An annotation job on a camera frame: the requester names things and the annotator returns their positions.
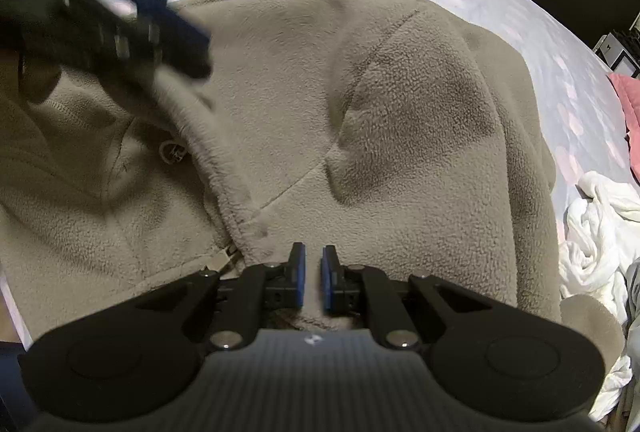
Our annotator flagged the khaki fleece jacket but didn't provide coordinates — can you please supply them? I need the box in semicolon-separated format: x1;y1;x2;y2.
0;0;626;363

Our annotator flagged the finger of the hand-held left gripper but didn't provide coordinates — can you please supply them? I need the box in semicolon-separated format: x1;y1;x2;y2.
132;0;213;80

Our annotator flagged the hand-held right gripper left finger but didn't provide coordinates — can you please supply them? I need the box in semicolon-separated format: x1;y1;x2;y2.
130;243;306;354

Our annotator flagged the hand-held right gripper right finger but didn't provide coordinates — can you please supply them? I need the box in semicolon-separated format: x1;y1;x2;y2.
321;245;501;354

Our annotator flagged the white garment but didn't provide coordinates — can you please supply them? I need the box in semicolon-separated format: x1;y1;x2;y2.
557;170;640;418

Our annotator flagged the pink pillow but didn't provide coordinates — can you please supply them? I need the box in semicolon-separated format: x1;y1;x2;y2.
607;73;640;185

